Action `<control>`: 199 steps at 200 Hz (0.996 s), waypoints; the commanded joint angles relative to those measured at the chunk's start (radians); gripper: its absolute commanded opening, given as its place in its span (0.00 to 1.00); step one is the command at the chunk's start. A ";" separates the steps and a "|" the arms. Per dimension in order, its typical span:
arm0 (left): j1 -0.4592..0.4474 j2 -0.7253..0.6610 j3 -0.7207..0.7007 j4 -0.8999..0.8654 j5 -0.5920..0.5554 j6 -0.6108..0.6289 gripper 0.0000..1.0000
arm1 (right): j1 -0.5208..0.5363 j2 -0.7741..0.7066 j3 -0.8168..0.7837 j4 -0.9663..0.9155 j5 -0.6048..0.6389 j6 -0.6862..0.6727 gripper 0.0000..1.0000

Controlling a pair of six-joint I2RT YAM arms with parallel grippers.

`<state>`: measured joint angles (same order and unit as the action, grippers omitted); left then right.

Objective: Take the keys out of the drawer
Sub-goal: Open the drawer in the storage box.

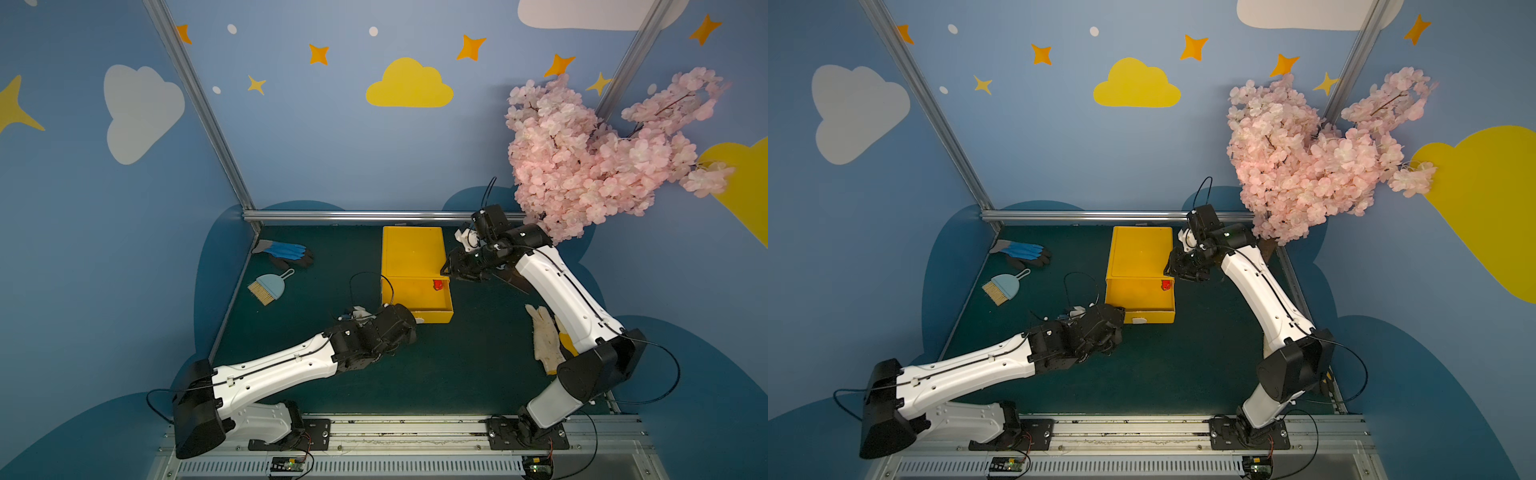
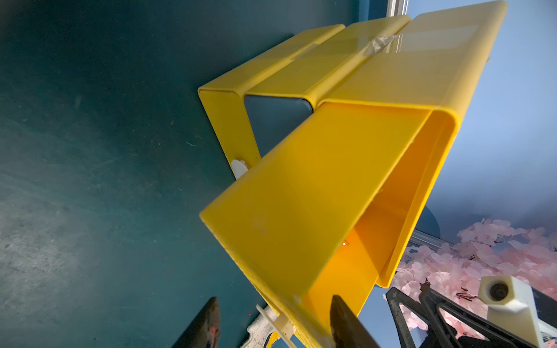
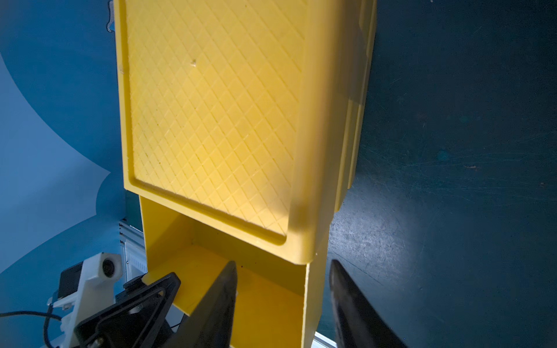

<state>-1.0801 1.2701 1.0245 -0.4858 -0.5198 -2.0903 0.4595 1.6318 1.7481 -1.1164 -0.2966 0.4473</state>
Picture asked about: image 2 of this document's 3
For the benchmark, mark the yellow drawer cabinet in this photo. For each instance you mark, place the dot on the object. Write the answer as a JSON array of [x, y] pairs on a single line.
[[431, 62]]

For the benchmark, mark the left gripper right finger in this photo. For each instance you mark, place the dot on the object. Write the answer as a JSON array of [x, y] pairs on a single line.
[[347, 330]]

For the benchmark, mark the yellow top drawer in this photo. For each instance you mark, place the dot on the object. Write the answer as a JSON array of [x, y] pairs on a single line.
[[330, 210]]

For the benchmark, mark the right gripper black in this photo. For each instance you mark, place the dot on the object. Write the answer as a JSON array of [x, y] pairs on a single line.
[[451, 325]]

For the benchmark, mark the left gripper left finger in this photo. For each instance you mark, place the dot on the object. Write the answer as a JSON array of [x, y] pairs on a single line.
[[204, 330]]

